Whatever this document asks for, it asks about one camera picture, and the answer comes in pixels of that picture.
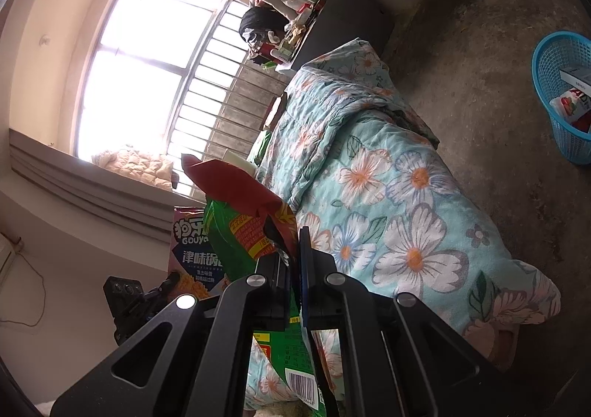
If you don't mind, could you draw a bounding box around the white grey box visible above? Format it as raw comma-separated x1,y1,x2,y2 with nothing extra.
560,67,591,91

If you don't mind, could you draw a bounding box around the grey pleated curtain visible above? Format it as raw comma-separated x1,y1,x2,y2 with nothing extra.
9,128,205,243

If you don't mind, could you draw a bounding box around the white strawberry pouch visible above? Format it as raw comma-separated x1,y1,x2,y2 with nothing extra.
549,88,591,123

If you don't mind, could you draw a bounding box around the pink snack bag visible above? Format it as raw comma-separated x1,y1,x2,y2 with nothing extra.
173,207,232,294

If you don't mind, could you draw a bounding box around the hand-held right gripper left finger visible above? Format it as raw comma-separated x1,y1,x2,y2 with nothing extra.
50,253,298,417

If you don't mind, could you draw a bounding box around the beige quilted jacket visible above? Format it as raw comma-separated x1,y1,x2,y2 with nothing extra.
91,145,179,191

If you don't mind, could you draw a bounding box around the white paper cup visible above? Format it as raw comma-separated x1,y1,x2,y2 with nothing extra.
223,150,257,176

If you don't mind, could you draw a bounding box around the blue plastic basket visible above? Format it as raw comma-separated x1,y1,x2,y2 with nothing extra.
531,31,591,165

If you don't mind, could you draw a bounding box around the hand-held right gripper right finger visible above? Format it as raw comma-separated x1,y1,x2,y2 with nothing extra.
298,227,513,417

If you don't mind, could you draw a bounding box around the clutter of small items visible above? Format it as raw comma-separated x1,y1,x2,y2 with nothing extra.
272,6,320,63

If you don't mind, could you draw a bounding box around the green red snack bag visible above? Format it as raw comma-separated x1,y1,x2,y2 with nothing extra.
181,153,341,417

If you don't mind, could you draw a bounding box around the small green packet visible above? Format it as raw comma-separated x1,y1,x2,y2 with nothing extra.
252,130,274,165

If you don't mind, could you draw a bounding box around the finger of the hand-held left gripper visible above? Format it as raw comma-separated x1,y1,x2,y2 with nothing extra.
145,270,182,308

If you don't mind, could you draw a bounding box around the dark clothing pile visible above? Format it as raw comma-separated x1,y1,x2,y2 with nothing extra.
239,6,290,60

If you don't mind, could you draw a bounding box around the floral turquoise blanket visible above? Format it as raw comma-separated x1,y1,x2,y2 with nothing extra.
244,40,562,413

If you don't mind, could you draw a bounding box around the metal window railing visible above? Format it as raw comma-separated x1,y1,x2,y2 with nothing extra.
161,0,297,197

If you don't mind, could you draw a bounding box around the red thermos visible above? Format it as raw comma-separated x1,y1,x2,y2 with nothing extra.
252,40,279,60

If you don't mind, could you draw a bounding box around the thin wall cable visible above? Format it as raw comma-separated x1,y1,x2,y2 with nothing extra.
17,251,48,331

